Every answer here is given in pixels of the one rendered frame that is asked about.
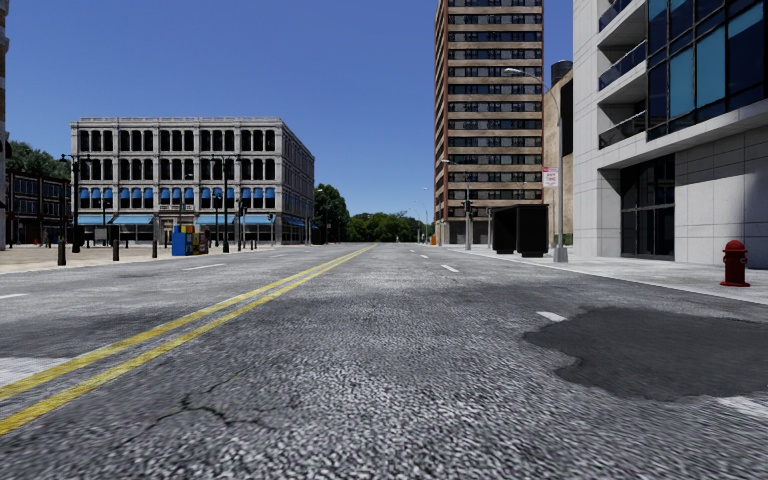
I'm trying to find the tree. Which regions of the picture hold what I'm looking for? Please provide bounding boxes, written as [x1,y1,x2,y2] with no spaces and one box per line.
[313,183,351,245]

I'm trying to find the dark brick building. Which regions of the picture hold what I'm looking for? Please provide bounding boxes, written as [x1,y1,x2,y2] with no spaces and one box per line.
[4,170,72,246]

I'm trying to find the pale concrete building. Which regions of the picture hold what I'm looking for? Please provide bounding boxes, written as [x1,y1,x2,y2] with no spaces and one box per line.
[572,0,768,270]

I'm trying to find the pale stone building blue awnings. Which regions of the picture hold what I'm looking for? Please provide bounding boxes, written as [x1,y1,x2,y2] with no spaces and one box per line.
[69,116,316,246]

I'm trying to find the black bus shelter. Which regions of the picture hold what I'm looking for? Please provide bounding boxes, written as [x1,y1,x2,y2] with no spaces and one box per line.
[491,204,550,259]

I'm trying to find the red fire hydrant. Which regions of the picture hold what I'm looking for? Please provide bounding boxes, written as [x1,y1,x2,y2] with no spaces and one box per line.
[719,239,751,288]

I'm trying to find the brown banded tower building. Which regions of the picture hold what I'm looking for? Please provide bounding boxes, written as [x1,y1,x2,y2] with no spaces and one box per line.
[433,0,545,246]

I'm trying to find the trees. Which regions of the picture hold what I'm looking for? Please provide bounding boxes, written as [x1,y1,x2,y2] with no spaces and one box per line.
[346,212,434,244]
[5,140,72,180]

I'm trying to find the black street lamp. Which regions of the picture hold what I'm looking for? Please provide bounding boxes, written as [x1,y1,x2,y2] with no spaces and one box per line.
[59,153,92,254]
[209,154,242,254]

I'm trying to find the tan concrete building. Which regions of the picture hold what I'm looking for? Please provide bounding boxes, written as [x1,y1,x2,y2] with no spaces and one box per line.
[542,59,575,246]

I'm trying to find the grey street lamp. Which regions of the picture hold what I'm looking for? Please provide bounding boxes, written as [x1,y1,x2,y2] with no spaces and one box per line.
[503,67,569,264]

